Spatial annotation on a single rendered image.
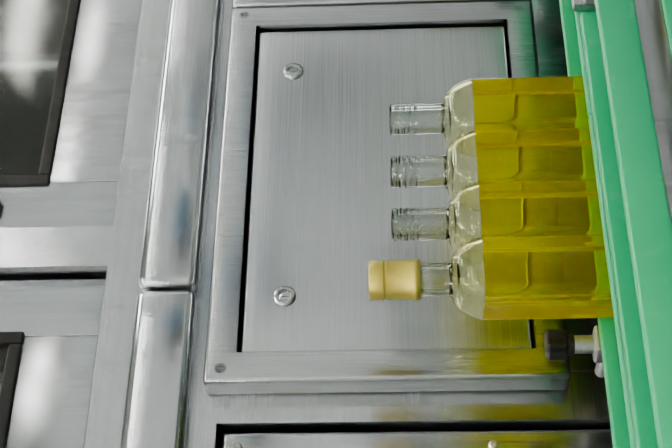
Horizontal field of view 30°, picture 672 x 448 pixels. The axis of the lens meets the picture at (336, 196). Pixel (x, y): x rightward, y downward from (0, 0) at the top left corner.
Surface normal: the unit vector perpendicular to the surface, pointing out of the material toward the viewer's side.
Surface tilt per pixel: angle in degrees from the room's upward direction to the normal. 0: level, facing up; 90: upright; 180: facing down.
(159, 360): 90
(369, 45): 90
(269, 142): 90
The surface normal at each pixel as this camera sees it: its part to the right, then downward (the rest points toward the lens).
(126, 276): -0.05, -0.56
